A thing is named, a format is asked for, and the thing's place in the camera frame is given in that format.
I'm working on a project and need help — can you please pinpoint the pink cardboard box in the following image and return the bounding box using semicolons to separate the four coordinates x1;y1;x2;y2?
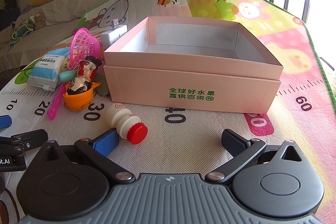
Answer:
103;16;284;115

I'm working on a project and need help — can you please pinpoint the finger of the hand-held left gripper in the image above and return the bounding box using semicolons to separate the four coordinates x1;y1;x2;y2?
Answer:
0;129;49;153
0;115;13;129

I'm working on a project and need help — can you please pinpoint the dark cabinet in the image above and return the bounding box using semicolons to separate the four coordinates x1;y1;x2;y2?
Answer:
0;0;21;31

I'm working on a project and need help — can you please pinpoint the white charger plug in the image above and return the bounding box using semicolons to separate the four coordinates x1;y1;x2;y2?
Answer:
100;19;128;52

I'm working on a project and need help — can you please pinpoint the grey covered sofa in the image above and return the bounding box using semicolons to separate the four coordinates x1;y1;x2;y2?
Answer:
0;0;221;73

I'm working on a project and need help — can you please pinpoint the teal plastic toy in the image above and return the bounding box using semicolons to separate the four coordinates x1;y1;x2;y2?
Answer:
58;70;78;83

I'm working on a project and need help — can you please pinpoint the green translucent toy piece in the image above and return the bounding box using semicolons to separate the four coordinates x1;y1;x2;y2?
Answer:
93;73;111;96

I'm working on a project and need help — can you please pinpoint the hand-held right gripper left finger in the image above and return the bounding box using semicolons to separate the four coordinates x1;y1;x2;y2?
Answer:
39;128;134;185

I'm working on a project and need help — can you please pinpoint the pink plastic basket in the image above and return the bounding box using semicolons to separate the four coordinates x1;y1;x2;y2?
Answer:
47;28;101;120

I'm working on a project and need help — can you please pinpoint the brown plush toy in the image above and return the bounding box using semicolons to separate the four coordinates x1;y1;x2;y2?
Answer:
31;13;46;29

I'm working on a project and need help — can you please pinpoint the long orange plush toy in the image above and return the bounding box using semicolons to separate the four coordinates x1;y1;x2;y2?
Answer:
22;0;58;13

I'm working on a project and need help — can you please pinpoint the blue white plastic packet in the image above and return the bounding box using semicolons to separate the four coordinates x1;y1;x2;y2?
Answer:
26;48;71;92

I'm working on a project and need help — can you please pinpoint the printed cartoon play mat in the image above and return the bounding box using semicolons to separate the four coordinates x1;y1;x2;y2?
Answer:
0;0;336;224

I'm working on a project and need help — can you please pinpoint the white bottle with red cap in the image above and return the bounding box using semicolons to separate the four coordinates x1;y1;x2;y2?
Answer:
104;103;148;145

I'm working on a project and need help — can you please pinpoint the green cloth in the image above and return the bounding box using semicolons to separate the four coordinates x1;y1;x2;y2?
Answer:
9;18;36;46

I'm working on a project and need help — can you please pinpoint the red white cartoon figure toy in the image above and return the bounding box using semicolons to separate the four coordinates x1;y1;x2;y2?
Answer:
66;55;102;95

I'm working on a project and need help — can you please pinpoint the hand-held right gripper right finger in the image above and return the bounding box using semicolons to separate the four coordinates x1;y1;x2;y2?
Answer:
205;129;303;185

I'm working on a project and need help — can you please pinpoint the orange toy cup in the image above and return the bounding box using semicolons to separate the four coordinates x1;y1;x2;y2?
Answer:
64;81;101;111

